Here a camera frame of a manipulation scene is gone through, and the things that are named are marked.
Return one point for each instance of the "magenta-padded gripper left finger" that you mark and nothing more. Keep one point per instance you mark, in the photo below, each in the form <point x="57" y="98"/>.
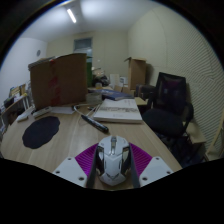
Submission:
<point x="70" y="170"/>

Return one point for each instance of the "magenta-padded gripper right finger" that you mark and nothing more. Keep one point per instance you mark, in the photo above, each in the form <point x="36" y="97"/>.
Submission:
<point x="155" y="170"/>

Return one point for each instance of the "white and silver computer mouse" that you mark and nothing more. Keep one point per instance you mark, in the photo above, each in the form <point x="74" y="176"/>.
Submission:
<point x="113" y="160"/>

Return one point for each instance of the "black round mouse pad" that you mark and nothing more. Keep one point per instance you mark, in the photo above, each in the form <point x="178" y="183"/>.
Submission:
<point x="40" y="132"/>

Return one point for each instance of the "black marker pen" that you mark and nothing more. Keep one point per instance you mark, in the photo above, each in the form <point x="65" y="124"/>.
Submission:
<point x="95" y="123"/>

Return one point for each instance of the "black office chair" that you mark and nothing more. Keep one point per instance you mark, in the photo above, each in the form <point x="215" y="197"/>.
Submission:
<point x="166" y="116"/>

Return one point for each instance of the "white paper sheet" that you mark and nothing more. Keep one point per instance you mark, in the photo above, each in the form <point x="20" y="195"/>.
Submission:
<point x="63" y="110"/>

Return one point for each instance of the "light wooden chair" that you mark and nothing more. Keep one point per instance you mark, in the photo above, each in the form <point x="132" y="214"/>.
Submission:
<point x="216" y="140"/>

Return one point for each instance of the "white thick book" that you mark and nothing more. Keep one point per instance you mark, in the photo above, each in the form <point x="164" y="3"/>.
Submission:
<point x="118" y="110"/>

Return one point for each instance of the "small white flat box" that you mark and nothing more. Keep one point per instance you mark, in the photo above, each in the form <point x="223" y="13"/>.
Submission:
<point x="24" y="116"/>

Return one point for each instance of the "wooden shelf unit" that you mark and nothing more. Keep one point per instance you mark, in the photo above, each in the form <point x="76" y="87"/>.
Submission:
<point x="13" y="106"/>

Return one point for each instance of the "dark blue book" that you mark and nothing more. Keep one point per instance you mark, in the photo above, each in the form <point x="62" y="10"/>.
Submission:
<point x="115" y="94"/>

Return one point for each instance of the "large brown cardboard box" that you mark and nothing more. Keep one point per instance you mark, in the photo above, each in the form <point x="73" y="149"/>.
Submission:
<point x="58" y="81"/>

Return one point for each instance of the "tall open cardboard box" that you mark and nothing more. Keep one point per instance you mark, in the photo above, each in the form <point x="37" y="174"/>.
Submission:
<point x="136" y="73"/>

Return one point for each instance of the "window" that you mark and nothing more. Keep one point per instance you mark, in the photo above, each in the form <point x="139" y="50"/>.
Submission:
<point x="82" y="45"/>

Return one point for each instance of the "ceiling tube light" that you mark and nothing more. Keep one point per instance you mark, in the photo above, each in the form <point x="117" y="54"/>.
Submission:
<point x="71" y="15"/>

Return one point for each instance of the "round wall clock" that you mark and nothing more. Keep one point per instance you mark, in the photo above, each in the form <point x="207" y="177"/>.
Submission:
<point x="38" y="53"/>

